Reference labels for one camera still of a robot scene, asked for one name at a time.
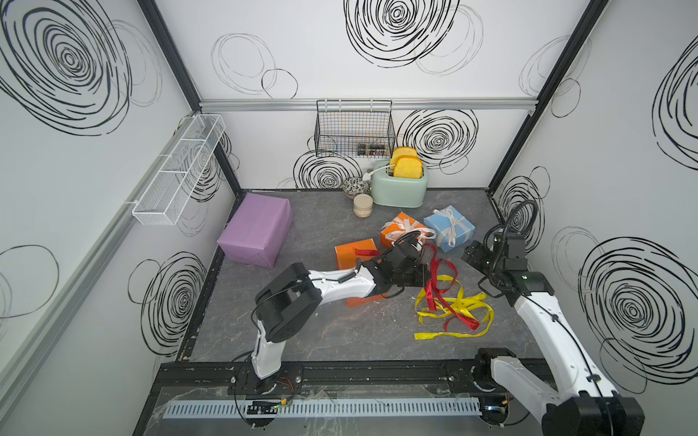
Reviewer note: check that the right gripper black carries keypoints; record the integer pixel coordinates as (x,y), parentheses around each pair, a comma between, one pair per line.
(476,250)

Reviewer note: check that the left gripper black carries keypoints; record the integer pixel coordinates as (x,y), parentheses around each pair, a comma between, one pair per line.
(420,269)

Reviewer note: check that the yellow ribbon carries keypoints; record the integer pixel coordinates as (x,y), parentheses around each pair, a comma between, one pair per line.
(463,316)

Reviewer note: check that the orange box red ribbon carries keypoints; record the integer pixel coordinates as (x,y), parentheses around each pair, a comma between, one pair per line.
(347,255)

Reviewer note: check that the purple gift box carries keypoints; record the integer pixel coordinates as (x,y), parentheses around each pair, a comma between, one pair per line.
(257,230)

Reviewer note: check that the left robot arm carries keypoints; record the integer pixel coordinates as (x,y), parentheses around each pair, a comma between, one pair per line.
(285,305)

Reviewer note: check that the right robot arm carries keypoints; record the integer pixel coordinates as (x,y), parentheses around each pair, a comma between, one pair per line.
(581,401)

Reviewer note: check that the white ribbon on orange box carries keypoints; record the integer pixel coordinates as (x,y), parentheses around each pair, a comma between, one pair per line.
(408,229)

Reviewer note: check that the blue gift box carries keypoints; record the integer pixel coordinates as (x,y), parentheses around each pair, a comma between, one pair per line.
(449,228)

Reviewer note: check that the small jar with beige lid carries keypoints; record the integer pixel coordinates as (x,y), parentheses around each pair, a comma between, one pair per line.
(363,205)

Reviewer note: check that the mint green toaster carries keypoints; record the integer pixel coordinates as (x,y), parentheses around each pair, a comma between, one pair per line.
(398,192)

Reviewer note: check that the patterned ceramic bowl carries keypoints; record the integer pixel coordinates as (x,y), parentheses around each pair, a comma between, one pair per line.
(354,186)

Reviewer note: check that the front yellow sponge toast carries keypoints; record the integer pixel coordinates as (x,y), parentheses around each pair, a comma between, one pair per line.
(408,167)

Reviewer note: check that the yellow sponge toast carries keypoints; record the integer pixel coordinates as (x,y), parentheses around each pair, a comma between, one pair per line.
(408,167)
(401,152)

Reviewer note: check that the rear yellow sponge toast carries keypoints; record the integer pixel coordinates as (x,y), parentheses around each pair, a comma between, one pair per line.
(401,152)

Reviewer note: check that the spice jars in basket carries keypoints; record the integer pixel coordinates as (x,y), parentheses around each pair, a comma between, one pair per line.
(370,150)

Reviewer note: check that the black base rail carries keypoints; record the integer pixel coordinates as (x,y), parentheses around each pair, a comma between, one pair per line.
(457,376)

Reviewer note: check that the black wire basket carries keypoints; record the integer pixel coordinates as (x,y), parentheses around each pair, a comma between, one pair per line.
(341,125)

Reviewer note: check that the grey slotted cable duct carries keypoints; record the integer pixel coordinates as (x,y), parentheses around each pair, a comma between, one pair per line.
(323,408)

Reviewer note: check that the white mesh wall shelf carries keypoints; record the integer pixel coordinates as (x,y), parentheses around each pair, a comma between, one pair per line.
(168,193)

